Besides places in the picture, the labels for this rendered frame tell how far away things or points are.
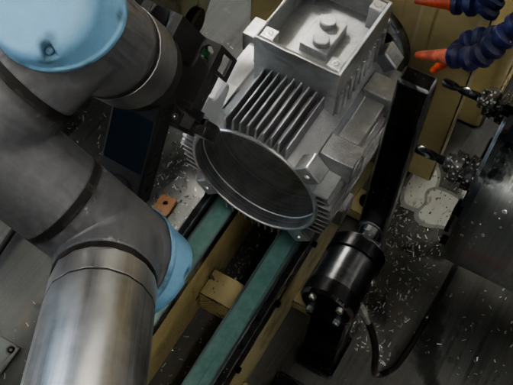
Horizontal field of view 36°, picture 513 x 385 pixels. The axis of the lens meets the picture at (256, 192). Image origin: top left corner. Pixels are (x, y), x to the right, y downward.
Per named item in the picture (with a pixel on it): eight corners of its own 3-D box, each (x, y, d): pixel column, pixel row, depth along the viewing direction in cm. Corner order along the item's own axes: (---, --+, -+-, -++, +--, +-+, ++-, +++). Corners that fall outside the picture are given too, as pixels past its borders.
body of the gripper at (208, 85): (242, 63, 73) (204, 24, 61) (201, 147, 73) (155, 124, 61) (172, 31, 74) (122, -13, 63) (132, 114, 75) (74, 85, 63)
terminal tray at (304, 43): (303, 13, 92) (308, -34, 86) (385, 50, 89) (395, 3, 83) (250, 80, 87) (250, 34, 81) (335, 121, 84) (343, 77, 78)
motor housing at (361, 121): (267, 82, 106) (273, -25, 90) (395, 144, 101) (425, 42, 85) (185, 189, 97) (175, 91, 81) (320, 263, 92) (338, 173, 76)
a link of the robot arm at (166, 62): (132, 116, 57) (41, 71, 59) (154, 127, 61) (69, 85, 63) (178, 22, 57) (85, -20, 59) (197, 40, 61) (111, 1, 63)
